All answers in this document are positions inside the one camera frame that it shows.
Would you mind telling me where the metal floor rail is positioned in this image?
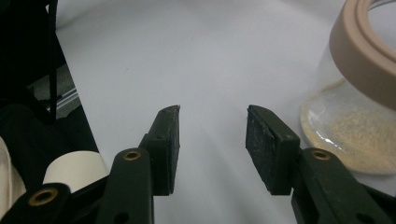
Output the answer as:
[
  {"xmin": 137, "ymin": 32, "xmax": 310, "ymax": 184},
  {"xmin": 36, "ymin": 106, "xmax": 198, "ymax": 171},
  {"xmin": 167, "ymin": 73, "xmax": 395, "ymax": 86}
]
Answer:
[{"xmin": 46, "ymin": 87, "xmax": 79, "ymax": 112}]

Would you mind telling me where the glass jar with beige lid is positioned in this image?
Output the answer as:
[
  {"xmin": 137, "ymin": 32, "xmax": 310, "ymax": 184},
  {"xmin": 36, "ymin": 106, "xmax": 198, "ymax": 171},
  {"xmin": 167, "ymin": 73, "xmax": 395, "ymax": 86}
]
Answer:
[{"xmin": 299, "ymin": 0, "xmax": 396, "ymax": 176}]

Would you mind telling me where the white table mat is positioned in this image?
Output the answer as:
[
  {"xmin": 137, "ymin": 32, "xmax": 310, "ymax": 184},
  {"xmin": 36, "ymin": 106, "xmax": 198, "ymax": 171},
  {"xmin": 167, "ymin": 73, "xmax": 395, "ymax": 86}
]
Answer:
[{"xmin": 55, "ymin": 0, "xmax": 396, "ymax": 224}]

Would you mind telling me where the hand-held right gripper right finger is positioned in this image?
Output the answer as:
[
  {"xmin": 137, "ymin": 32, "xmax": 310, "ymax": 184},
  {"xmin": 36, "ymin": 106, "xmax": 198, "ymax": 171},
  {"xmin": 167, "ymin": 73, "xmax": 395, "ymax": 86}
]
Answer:
[{"xmin": 245, "ymin": 104, "xmax": 302, "ymax": 197}]

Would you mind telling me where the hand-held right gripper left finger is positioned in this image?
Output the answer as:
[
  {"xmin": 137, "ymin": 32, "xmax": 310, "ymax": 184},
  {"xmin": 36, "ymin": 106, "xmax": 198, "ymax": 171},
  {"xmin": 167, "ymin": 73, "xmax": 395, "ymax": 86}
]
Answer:
[{"xmin": 138, "ymin": 105, "xmax": 182, "ymax": 197}]

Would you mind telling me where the white cylindrical object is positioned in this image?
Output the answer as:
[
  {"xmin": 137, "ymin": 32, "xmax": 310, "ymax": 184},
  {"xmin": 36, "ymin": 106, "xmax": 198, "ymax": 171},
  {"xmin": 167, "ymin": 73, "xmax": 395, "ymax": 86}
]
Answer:
[{"xmin": 42, "ymin": 150, "xmax": 110, "ymax": 194}]

